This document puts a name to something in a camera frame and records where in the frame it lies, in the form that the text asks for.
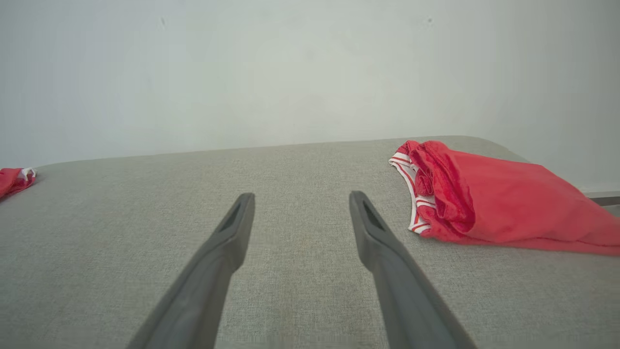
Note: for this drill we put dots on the red white basketball jersey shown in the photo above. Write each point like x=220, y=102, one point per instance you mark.
x=508, y=198

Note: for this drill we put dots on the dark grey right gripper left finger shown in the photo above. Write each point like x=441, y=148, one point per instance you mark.
x=203, y=291

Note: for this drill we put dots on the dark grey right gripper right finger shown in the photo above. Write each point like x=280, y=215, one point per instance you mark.
x=407, y=300

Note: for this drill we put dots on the red white-trimmed shorts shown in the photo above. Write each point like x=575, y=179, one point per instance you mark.
x=12, y=179

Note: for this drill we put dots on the grey fabric sofa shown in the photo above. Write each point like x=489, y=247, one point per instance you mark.
x=290, y=169

